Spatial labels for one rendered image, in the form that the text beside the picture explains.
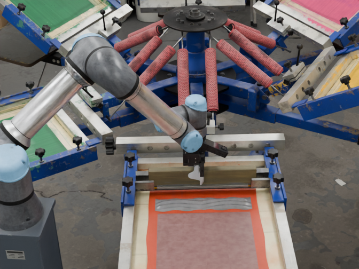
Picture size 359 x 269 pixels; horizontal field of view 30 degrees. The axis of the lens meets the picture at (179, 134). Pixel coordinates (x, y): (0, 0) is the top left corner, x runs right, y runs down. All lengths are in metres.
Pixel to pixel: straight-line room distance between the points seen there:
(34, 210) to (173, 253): 0.52
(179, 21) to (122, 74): 1.14
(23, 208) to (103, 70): 0.48
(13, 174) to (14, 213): 0.14
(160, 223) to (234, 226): 0.27
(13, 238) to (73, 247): 1.72
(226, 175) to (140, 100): 0.62
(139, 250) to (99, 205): 1.75
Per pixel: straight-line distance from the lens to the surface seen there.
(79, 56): 2.08
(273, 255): 2.33
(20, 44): 3.85
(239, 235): 2.39
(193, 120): 2.35
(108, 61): 1.99
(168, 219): 2.46
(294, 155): 4.47
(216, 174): 2.53
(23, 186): 2.04
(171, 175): 2.52
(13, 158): 2.02
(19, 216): 2.09
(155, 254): 2.32
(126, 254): 2.28
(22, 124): 2.12
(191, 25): 3.04
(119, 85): 2.00
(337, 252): 3.79
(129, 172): 2.61
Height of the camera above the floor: 2.55
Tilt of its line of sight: 33 degrees down
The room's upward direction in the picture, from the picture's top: 2 degrees counter-clockwise
